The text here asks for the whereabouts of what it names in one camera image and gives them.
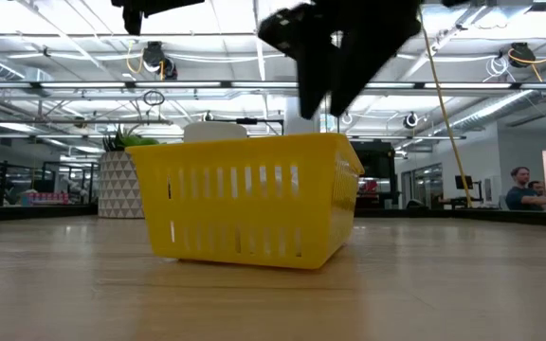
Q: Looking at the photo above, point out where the long ceiling light strip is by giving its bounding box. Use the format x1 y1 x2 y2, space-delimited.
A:
0 81 546 91

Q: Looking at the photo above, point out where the yellow plastic basket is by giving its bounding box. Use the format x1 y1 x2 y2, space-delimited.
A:
125 132 365 270

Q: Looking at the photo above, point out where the yellow hanging cable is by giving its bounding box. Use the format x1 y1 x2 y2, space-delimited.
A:
417 7 473 208

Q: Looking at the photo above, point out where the black ceiling cable reel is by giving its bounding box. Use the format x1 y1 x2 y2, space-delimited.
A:
142 41 178 81
508 42 537 69

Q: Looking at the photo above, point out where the plant in triangle-patterned pot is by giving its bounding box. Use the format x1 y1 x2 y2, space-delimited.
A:
98 125 160 220

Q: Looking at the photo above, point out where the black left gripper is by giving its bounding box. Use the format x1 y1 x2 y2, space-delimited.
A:
111 0 206 37

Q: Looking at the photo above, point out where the row of red boxes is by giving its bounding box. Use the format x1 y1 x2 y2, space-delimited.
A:
22 191 71 206

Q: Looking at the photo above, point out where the silver ventilation duct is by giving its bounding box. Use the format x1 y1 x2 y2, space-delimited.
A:
443 61 546 136

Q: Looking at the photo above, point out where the hanging black cable loop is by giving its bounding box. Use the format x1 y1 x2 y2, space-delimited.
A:
142 90 166 107

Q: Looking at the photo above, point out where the white pillar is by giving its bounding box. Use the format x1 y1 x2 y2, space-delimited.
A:
283 97 322 135

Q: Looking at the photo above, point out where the small black monitor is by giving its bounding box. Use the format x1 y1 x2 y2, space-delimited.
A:
453 174 483 209

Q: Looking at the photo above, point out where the black background frame stand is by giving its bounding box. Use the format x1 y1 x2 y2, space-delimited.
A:
234 117 285 136

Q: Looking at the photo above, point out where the white pill bottle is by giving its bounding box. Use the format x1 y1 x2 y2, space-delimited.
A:
183 121 248 144

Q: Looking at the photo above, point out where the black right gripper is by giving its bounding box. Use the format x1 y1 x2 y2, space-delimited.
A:
258 0 421 119

